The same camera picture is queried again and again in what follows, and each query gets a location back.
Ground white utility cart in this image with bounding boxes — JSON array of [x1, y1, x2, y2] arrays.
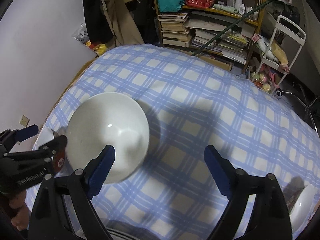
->
[[251, 12, 306, 94]]

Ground hanging clothes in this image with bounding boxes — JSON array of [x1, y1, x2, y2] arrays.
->
[[81, 0, 159, 51]]

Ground wall socket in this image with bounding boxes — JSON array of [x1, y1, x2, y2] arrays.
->
[[19, 115, 30, 127]]

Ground stack of books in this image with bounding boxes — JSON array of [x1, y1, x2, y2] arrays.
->
[[157, 12, 193, 48]]

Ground blue checkered tablecloth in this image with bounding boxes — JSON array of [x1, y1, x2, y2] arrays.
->
[[45, 44, 319, 239]]

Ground large white bowl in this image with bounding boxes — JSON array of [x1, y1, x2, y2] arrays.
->
[[66, 92, 150, 184]]

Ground green pole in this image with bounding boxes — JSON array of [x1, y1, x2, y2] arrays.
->
[[192, 0, 275, 56]]

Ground left hand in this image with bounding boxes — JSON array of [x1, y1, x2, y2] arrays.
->
[[9, 190, 29, 231]]

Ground wooden bookshelf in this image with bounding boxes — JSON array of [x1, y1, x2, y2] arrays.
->
[[153, 0, 266, 67]]

